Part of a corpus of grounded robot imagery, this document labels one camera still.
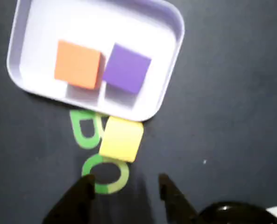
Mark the yellow cube block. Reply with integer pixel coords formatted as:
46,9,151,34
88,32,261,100
98,116,144,163

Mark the purple cube block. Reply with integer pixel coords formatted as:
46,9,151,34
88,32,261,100
102,42,152,95

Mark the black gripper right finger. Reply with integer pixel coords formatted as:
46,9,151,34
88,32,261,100
158,173,277,224

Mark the dark printed desk mat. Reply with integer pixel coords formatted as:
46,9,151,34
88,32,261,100
0,0,277,224

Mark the orange cube block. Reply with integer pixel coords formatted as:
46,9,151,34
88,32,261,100
54,39,106,91

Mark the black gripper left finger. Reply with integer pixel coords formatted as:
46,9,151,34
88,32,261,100
41,174,97,224

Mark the lavender rounded tray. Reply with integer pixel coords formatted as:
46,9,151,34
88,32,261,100
6,0,185,122

